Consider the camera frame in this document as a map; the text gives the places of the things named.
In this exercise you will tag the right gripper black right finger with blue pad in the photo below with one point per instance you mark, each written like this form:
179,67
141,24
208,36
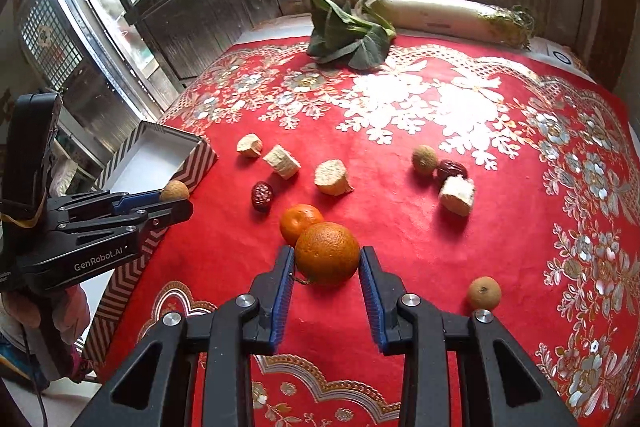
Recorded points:
499,384

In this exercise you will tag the sugarcane piece middle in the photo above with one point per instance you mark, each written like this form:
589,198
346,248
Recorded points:
331,178

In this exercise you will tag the small orange mandarin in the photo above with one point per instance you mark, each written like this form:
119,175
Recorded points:
296,220

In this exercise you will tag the red jujube date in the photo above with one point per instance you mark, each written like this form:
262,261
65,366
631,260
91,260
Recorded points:
261,196
448,168

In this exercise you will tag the red floral tablecloth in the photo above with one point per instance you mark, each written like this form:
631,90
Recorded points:
555,219

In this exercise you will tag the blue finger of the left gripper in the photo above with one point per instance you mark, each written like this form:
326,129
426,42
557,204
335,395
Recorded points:
135,200

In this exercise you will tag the small sugarcane piece far left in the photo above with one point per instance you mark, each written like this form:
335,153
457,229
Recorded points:
249,146

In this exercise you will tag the sugarcane piece right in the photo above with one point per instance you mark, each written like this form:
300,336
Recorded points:
457,195

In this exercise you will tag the gloved hand holding gripper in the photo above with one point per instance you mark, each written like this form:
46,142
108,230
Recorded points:
44,329

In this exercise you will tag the longan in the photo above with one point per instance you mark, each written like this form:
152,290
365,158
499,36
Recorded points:
484,293
174,190
424,160

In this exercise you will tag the white daikon radish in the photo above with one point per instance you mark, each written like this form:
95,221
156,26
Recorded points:
459,19

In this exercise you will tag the striped white cardboard box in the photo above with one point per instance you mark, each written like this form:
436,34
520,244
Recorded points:
149,158

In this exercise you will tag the large orange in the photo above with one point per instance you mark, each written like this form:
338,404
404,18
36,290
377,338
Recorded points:
327,253

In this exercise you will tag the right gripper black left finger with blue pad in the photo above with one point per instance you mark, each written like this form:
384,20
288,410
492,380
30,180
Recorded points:
155,386

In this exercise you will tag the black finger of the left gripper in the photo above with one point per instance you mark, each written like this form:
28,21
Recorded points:
162,215

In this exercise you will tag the green leafy vegetable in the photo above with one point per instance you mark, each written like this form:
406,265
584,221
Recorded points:
357,36

